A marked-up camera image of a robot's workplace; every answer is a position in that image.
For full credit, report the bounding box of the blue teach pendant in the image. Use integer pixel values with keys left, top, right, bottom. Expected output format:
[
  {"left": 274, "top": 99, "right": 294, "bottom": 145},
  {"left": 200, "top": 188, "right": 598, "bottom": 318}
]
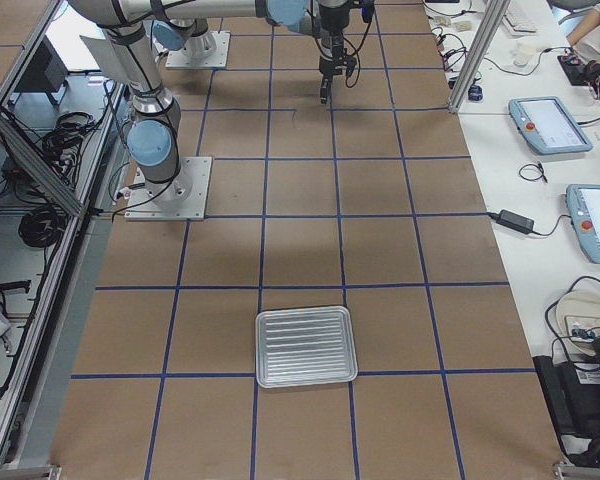
[
  {"left": 508, "top": 96, "right": 593, "bottom": 155},
  {"left": 565, "top": 184, "right": 600, "bottom": 264}
]

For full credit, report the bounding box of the silver ribbed metal tray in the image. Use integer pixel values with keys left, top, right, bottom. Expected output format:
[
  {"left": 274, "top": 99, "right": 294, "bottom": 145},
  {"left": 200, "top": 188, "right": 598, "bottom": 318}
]
[{"left": 255, "top": 306, "right": 358, "bottom": 389}]

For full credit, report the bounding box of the blue teach pendant far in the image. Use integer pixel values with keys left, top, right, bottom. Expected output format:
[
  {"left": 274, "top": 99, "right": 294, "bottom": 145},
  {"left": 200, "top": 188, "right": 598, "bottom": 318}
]
[{"left": 508, "top": 96, "right": 593, "bottom": 155}]

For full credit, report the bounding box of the black power adapter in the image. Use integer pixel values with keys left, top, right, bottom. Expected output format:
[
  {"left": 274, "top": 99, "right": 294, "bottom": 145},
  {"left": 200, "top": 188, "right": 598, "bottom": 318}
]
[{"left": 497, "top": 209, "right": 534, "bottom": 235}]

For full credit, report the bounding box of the blue teach pendant near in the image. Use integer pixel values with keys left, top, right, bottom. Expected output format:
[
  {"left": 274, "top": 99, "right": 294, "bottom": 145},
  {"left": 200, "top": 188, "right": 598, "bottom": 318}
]
[{"left": 565, "top": 184, "right": 600, "bottom": 264}]

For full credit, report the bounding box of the aluminium frame post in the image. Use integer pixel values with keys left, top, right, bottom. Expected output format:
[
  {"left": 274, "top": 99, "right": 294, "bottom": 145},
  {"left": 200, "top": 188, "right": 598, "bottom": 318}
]
[{"left": 448, "top": 0, "right": 510, "bottom": 114}]

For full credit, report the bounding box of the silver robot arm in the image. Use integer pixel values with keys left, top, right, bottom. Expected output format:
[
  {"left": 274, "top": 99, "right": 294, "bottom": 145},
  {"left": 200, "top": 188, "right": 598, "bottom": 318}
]
[
  {"left": 132, "top": 1, "right": 374, "bottom": 104},
  {"left": 70, "top": 1, "right": 221, "bottom": 204}
]

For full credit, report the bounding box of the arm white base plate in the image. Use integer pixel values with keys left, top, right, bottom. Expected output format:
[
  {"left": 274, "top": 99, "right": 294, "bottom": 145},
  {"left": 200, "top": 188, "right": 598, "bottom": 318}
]
[
  {"left": 124, "top": 157, "right": 212, "bottom": 221},
  {"left": 165, "top": 31, "right": 231, "bottom": 70}
]

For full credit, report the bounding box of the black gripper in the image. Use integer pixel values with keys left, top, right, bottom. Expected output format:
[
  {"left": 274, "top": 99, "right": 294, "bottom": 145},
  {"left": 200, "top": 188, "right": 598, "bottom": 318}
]
[{"left": 319, "top": 31, "right": 356, "bottom": 105}]

